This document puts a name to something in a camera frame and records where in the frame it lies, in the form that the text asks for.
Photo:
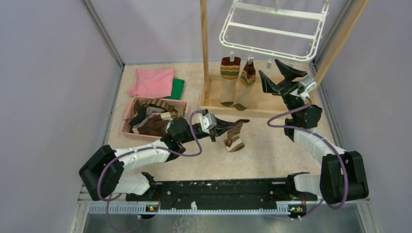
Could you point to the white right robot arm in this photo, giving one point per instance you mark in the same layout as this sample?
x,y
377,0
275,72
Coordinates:
x,y
343,177

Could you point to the pink towel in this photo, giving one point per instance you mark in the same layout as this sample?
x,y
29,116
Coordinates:
x,y
152,83

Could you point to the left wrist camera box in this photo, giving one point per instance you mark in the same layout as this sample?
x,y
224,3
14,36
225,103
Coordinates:
x,y
206,120

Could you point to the white clip drying hanger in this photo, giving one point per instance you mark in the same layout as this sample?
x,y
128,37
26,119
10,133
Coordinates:
x,y
281,29

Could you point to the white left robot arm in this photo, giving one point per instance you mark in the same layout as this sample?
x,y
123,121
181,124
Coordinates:
x,y
105,172

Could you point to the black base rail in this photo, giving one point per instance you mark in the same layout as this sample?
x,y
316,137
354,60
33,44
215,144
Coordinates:
x,y
277,189

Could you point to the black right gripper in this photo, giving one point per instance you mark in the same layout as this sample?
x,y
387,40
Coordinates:
x,y
285,87

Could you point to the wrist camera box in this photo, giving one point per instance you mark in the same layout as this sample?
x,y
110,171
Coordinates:
x,y
305,86
206,120

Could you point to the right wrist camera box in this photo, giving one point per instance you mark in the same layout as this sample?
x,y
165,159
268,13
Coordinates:
x,y
305,86

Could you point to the wooden rack base tray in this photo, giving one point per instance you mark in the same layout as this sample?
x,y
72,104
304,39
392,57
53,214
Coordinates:
x,y
263,105

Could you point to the right wooden rack post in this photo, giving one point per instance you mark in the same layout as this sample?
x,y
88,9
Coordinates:
x,y
338,36

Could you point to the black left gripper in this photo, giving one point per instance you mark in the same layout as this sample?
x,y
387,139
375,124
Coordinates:
x,y
222,126

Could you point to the brown beige striped sock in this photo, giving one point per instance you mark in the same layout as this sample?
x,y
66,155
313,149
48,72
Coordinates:
x,y
233,142

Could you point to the left wooden rack post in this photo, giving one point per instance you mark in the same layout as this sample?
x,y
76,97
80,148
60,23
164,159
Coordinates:
x,y
204,29

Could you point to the white cable duct strip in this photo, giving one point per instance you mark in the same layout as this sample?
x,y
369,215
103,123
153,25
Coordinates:
x,y
145,209

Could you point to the green cloth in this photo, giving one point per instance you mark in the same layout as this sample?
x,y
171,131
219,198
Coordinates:
x,y
177,89

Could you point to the wooden rack post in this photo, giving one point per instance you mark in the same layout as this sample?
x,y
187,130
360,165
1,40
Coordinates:
x,y
204,29
338,36

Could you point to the pink perforated basket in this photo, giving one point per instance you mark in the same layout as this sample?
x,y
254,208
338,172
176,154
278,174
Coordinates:
x,y
146,118

